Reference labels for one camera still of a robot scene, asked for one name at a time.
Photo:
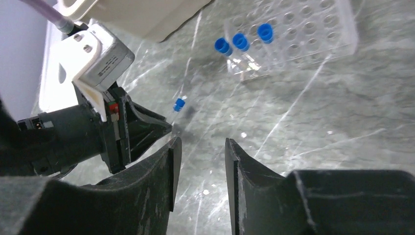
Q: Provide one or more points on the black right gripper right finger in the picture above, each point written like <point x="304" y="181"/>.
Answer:
<point x="316" y="202"/>

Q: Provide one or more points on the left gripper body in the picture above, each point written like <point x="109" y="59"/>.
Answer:
<point x="54" y="142"/>

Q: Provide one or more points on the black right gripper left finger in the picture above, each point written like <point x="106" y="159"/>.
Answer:
<point x="135" y="201"/>

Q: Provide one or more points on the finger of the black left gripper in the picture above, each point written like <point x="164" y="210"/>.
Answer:
<point x="142" y="137"/>
<point x="138" y="113"/>

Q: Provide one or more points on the blue capped test tube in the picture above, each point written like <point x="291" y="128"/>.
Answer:
<point x="248" y="60"/>
<point x="177" y="107"/>
<point x="233" y="61"/>
<point x="266" y="34"/>

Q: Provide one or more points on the white bin lid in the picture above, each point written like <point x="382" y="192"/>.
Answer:
<point x="56" y="92"/>

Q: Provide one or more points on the beige plastic bin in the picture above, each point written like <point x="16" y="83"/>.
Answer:
<point x="153" y="20"/>

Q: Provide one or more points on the clear acrylic tube rack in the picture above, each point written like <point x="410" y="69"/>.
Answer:
<point x="306" y="32"/>

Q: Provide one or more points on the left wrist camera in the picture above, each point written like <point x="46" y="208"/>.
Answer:
<point x="93" y="60"/>

